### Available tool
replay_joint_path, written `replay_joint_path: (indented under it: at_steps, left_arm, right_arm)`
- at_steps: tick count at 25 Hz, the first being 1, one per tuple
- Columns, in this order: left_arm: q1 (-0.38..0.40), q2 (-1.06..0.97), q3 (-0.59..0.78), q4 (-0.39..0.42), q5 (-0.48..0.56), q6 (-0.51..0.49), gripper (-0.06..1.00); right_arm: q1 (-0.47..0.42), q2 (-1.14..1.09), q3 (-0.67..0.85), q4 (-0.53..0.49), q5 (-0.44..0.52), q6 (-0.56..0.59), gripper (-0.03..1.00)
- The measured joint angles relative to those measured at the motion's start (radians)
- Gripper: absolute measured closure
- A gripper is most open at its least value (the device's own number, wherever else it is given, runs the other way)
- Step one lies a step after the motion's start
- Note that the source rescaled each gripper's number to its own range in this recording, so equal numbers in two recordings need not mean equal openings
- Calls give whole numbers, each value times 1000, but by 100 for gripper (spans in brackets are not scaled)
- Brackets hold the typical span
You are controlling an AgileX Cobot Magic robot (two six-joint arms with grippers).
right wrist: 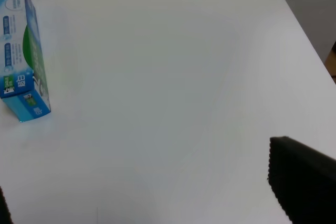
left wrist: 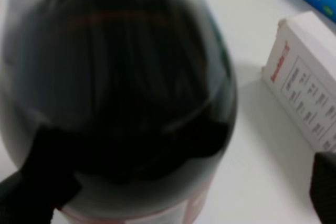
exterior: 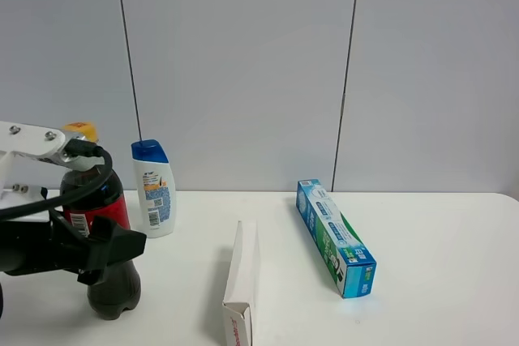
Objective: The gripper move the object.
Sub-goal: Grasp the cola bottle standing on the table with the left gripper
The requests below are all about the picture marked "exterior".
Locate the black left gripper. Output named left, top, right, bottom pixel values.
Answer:
left=1, top=211, right=147, bottom=285

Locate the cola bottle with yellow cap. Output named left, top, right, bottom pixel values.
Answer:
left=58, top=120, right=143, bottom=321

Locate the white shampoo bottle blue cap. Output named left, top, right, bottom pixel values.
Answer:
left=131, top=139, right=177, bottom=238

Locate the white cardboard box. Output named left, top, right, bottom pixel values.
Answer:
left=222, top=220, right=260, bottom=346

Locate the blue green toothpaste box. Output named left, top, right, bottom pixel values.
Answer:
left=296, top=179, right=376, bottom=298

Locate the black camera cable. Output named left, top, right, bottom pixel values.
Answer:
left=0, top=138, right=114, bottom=223

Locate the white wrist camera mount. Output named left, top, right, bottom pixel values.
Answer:
left=1, top=122, right=99, bottom=207

